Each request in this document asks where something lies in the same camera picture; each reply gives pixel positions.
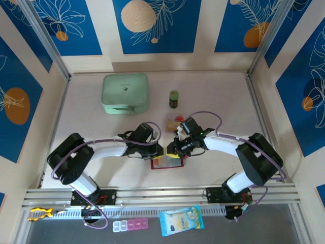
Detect grey slotted cable duct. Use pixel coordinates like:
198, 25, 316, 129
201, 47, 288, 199
25, 205, 226, 221

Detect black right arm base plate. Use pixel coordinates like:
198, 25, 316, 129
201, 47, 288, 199
205, 186, 252, 204

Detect black left connector bracket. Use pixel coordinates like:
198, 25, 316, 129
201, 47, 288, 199
80, 205, 103, 225

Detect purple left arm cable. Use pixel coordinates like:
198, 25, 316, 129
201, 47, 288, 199
50, 121, 163, 230

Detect black connector bracket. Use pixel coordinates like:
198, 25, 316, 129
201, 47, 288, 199
80, 205, 103, 225
224, 204, 252, 221

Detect aluminium mounting rail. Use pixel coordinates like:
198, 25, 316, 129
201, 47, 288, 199
21, 182, 302, 208

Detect aluminium table side rail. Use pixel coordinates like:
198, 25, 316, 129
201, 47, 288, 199
37, 76, 72, 190
246, 73, 293, 185

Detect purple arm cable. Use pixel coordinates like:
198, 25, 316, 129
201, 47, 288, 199
50, 121, 163, 230
186, 111, 287, 222

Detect clear bag of snacks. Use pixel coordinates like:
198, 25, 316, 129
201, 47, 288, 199
167, 113, 185, 123

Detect white and pink pill organizer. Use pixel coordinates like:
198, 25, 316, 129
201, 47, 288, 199
112, 217, 149, 232

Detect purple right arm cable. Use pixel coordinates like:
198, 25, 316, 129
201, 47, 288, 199
186, 111, 287, 222

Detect blue wet wipes packet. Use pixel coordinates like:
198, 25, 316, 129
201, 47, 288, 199
159, 205, 205, 237

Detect red card holder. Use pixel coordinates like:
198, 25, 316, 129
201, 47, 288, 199
150, 154, 188, 170

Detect black right connector bracket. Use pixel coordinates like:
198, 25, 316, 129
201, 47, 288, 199
224, 204, 252, 221

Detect aluminium frame post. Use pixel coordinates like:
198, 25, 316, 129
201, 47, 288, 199
247, 0, 313, 77
17, 0, 71, 80

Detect dark bottle with green lid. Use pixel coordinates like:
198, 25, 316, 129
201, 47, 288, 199
168, 89, 179, 109

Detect mint green zip pouch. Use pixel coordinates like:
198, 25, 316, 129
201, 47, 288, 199
101, 73, 149, 115

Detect yellow-handled pliers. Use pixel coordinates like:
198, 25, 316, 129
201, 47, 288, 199
27, 207, 68, 222

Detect grey metal shelf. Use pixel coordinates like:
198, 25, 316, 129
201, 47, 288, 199
15, 203, 312, 244

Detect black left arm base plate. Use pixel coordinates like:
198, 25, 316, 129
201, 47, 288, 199
70, 188, 117, 206

